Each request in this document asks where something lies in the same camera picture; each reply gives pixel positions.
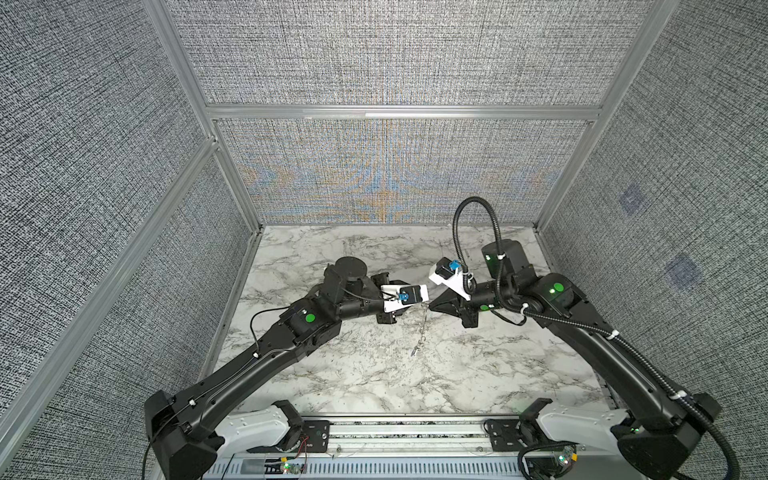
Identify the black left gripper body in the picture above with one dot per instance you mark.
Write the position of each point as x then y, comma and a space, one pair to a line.
376, 281

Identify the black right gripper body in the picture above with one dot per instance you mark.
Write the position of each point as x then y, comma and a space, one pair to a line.
483, 299

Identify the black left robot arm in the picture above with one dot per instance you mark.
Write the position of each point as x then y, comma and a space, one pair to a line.
181, 427

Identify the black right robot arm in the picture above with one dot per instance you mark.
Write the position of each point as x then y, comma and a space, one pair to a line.
660, 424

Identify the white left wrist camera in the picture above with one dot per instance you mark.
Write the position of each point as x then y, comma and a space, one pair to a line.
398, 297

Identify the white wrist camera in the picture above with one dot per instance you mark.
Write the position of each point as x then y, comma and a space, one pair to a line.
398, 297
452, 274

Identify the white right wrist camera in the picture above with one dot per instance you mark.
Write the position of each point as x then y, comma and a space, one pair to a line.
452, 274

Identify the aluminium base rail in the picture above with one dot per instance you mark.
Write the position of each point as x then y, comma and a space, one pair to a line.
405, 446

